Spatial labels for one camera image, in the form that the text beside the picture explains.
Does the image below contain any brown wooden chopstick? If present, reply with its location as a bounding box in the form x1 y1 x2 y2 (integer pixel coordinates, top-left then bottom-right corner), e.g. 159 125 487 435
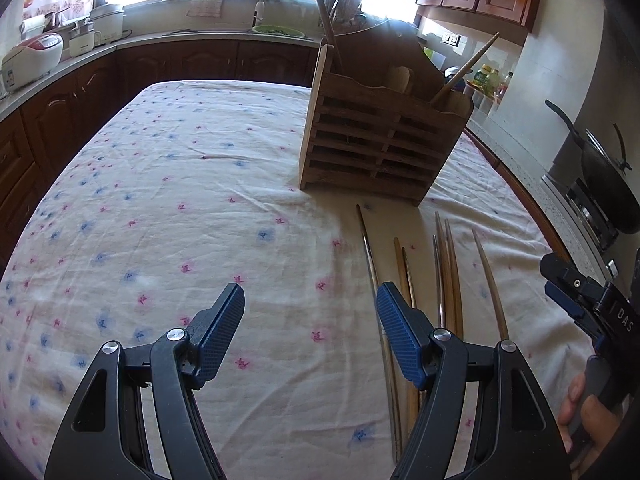
394 237 420 436

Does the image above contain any green basin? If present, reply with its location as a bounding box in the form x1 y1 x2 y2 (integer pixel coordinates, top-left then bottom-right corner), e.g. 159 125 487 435
252 24 306 38

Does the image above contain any thin dark wooden chopstick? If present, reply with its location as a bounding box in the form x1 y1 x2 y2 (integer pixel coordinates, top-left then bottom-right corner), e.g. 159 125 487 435
400 247 416 309

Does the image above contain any small white cooker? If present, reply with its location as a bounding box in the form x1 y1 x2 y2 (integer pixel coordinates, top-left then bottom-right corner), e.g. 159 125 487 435
68 21 96 58

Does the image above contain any white rice cooker red top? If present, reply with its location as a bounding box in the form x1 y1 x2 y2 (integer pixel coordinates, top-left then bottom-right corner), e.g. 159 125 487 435
1 32 63 93

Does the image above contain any curved wooden chopstick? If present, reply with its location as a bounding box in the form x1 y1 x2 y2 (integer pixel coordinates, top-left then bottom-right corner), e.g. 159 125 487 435
472 229 510 340

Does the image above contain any yellow-lid condiment bottle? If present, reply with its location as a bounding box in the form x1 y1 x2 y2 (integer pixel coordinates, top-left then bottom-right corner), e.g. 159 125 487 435
471 64 495 91

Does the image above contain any light wooden chopstick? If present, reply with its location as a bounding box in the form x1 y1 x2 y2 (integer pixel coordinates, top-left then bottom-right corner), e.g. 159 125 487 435
435 211 457 334

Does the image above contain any wooden slatted utensil holder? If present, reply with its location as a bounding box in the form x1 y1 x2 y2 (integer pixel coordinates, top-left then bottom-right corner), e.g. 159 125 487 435
299 20 473 205

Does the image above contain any floral white tablecloth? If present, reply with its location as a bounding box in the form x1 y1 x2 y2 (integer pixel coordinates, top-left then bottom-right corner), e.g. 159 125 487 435
1 81 591 479

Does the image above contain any wooden chopstick in holder right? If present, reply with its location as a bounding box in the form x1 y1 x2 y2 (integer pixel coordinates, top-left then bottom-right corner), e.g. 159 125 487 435
430 32 500 107

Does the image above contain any black wok with lid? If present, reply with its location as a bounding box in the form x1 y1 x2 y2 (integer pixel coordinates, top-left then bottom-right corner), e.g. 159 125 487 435
544 100 639 235

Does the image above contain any long metal chopstick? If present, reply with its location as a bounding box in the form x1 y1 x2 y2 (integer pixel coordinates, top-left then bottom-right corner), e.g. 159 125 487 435
356 204 402 464

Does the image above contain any white electric pot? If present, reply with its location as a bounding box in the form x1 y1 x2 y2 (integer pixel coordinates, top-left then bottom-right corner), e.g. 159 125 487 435
89 3 125 47

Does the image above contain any gas stove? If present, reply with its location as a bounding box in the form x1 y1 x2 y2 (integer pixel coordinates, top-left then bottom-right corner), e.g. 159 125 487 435
541 174 620 255

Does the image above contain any dish rack with utensils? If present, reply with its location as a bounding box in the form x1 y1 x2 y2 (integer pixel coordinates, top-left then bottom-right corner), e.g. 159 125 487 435
324 0 387 35

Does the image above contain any hanging dish cloth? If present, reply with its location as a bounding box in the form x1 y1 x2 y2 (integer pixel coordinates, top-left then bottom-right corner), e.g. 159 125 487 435
186 0 224 18

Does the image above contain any light wooden chopstick pair mate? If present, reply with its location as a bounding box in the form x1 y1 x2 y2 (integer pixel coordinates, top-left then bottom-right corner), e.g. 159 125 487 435
445 220 464 339

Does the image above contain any thin metal chopstick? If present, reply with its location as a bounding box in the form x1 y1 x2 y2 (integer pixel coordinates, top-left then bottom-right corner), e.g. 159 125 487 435
432 234 446 327

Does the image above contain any person's right hand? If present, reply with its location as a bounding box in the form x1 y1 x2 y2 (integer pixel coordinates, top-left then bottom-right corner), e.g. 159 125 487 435
556 373 620 471

